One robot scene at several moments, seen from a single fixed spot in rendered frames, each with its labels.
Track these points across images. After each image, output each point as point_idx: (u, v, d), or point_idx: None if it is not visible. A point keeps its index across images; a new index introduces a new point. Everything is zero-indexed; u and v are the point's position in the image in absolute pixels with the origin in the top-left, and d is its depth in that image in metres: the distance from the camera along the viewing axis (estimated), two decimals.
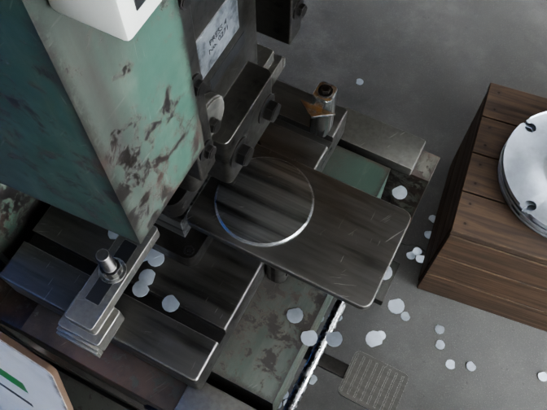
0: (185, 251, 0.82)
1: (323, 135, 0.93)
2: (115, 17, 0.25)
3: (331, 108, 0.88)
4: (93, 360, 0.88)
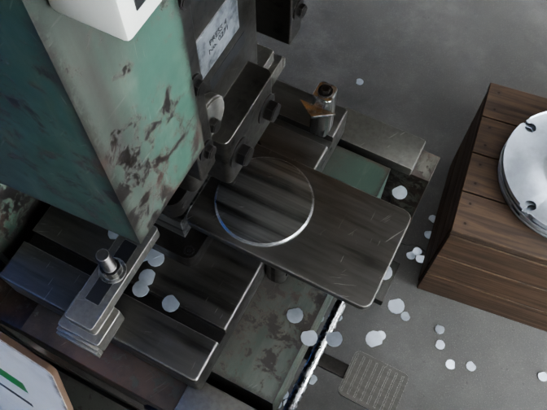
0: (185, 251, 0.82)
1: (323, 135, 0.93)
2: (115, 17, 0.25)
3: (331, 108, 0.88)
4: (93, 360, 0.88)
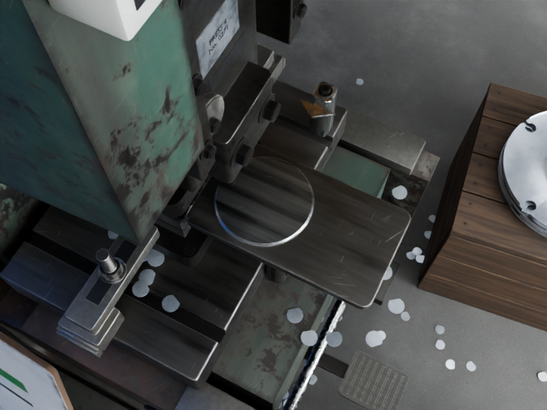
0: (185, 251, 0.82)
1: (323, 135, 0.93)
2: (115, 17, 0.25)
3: (331, 108, 0.88)
4: (93, 360, 0.88)
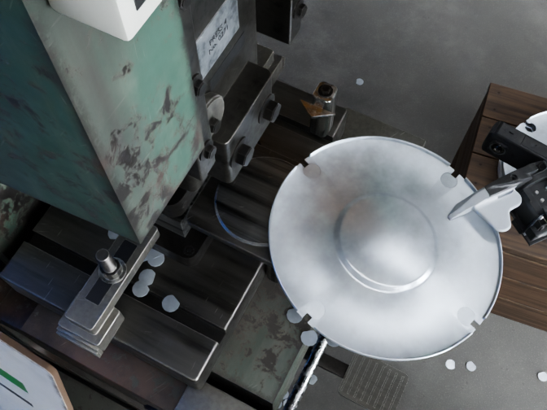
0: (185, 251, 0.82)
1: (323, 135, 0.93)
2: (115, 17, 0.25)
3: (331, 108, 0.88)
4: (93, 360, 0.88)
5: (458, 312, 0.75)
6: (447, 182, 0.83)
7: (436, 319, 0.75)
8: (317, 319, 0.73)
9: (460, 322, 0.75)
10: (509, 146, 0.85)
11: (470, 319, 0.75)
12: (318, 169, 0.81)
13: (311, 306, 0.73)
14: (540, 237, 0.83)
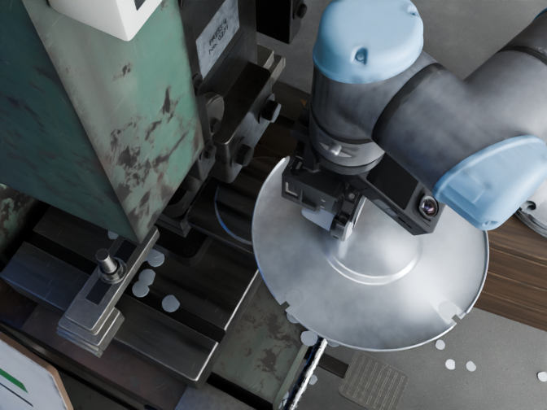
0: (185, 251, 0.82)
1: None
2: (115, 17, 0.25)
3: None
4: (93, 360, 0.88)
5: (439, 306, 0.75)
6: None
7: (417, 311, 0.74)
8: (295, 307, 0.74)
9: (440, 316, 0.75)
10: None
11: (451, 313, 0.75)
12: None
13: (290, 294, 0.74)
14: (288, 183, 0.68)
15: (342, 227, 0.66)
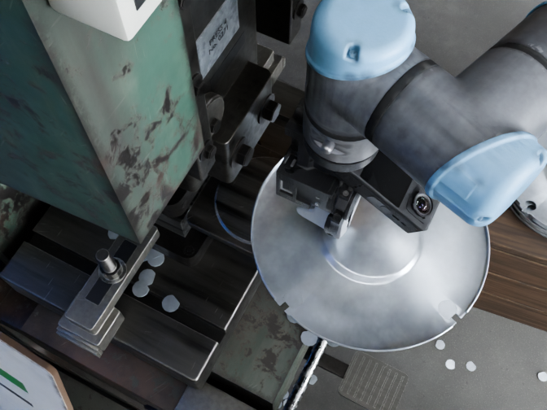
0: (185, 251, 0.82)
1: None
2: (115, 17, 0.25)
3: None
4: (93, 360, 0.88)
5: (439, 305, 0.75)
6: None
7: (416, 311, 0.74)
8: (294, 307, 0.74)
9: (440, 315, 0.74)
10: None
11: (451, 312, 0.75)
12: None
13: (289, 294, 0.75)
14: (282, 181, 0.68)
15: (336, 224, 0.66)
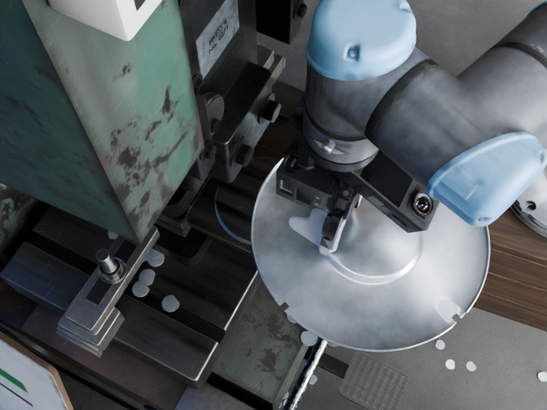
0: (185, 251, 0.82)
1: None
2: (115, 17, 0.25)
3: None
4: (93, 360, 0.88)
5: (439, 305, 0.75)
6: None
7: (416, 311, 0.74)
8: (294, 307, 0.74)
9: (440, 315, 0.74)
10: None
11: (451, 312, 0.75)
12: None
13: (289, 294, 0.75)
14: (282, 180, 0.68)
15: (336, 222, 0.65)
